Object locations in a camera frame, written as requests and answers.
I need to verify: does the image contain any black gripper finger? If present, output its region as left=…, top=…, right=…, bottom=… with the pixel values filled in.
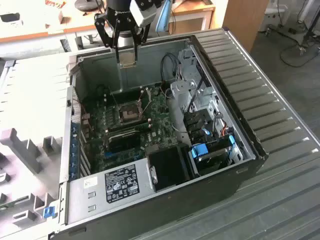
left=130, top=23, right=151, bottom=62
left=94, top=13, right=120, bottom=67

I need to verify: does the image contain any square silver CPU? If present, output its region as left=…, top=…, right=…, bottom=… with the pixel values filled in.
left=119, top=56, right=137, bottom=69

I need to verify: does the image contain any CPU socket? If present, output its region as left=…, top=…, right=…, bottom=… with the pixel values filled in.
left=117, top=98, right=146, bottom=126

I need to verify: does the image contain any blue slot latch strip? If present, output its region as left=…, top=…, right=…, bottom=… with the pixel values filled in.
left=70, top=123, right=78, bottom=181

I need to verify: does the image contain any dark round monitor base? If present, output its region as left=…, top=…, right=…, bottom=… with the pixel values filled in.
left=74, top=0, right=102, bottom=11

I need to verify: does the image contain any silver drive cage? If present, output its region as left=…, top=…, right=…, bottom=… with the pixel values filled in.
left=169, top=78, right=218, bottom=113

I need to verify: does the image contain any red snack packet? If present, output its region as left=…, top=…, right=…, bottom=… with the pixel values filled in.
left=44, top=0, right=68, bottom=9

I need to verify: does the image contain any small wooden table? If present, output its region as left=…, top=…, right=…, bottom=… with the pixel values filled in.
left=167, top=0, right=216, bottom=35

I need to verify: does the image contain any green RAM stick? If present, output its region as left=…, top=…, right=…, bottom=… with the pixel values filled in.
left=0, top=196, right=30, bottom=213
left=106, top=121, right=152, bottom=135

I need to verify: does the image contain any green motherboard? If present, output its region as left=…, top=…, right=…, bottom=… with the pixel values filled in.
left=79, top=83, right=181, bottom=174

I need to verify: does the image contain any black graphics card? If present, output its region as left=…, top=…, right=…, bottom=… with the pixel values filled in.
left=103, top=130, right=143, bottom=155

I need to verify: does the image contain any black disk bay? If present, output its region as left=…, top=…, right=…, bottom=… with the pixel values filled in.
left=183, top=108, right=216, bottom=146

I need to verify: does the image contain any wooden desk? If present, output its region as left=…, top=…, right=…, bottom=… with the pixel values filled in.
left=0, top=0, right=116, bottom=45

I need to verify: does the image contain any white label printer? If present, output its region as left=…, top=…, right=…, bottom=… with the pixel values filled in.
left=0, top=11, right=25, bottom=29

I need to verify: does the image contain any wooden cabinet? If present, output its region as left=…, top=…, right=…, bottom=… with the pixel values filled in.
left=221, top=0, right=270, bottom=54

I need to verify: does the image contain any hard disk in blue carrier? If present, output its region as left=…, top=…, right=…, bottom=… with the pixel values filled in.
left=187, top=143, right=235, bottom=176

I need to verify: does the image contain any grey parts rack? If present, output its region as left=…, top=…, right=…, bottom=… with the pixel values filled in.
left=0, top=127, right=63, bottom=232

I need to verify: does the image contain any white wheeled equipment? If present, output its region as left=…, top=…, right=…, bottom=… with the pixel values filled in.
left=258, top=0, right=287, bottom=33

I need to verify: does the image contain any silver power supply unit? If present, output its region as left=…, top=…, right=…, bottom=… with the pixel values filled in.
left=66, top=156, right=158, bottom=225

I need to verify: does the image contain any black open PC case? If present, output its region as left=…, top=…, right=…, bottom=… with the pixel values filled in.
left=47, top=34, right=270, bottom=240

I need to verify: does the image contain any black wheeled stand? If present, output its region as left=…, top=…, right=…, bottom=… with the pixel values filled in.
left=296, top=0, right=320, bottom=56

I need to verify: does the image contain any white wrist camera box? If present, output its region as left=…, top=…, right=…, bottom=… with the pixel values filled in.
left=129, top=0, right=158, bottom=28

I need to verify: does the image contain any black cable bundle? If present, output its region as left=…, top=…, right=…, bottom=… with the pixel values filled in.
left=160, top=53, right=177, bottom=87

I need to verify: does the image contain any black floor cable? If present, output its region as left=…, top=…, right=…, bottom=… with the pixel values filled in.
left=279, top=42, right=320, bottom=68

